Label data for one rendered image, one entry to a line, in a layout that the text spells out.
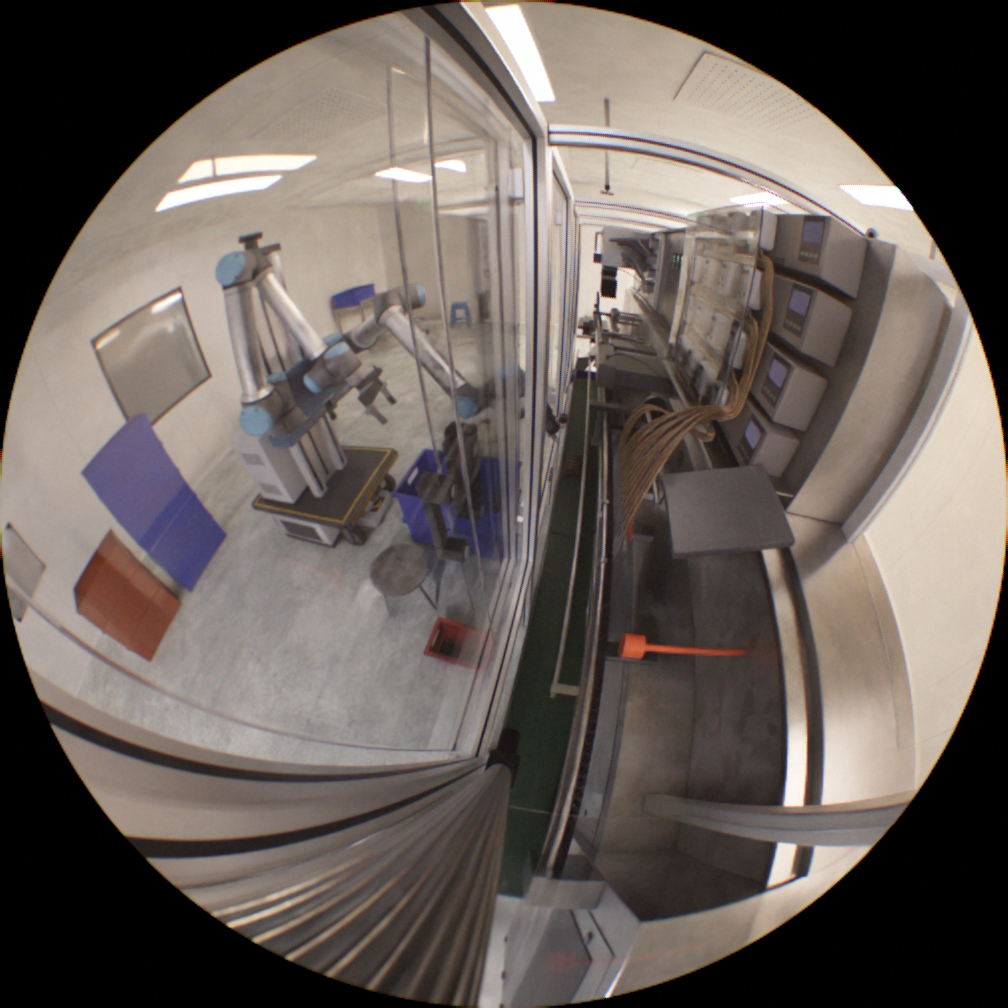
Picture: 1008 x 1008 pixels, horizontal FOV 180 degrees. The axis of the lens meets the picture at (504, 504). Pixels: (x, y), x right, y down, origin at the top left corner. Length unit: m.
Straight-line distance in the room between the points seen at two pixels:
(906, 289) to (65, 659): 5.06
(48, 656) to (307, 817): 4.28
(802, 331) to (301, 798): 0.72
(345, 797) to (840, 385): 0.74
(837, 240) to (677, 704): 0.92
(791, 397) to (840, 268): 0.25
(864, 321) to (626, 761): 0.89
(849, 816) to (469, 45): 0.66
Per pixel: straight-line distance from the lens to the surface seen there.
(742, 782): 0.64
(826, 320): 0.63
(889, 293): 0.63
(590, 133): 0.67
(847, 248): 0.65
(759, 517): 0.58
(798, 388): 0.64
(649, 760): 0.76
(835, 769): 0.59
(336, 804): 0.18
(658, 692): 0.78
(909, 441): 0.76
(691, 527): 0.55
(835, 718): 0.59
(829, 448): 0.66
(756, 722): 0.61
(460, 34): 0.34
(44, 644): 4.34
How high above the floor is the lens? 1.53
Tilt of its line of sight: 47 degrees down
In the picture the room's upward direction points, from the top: 2 degrees counter-clockwise
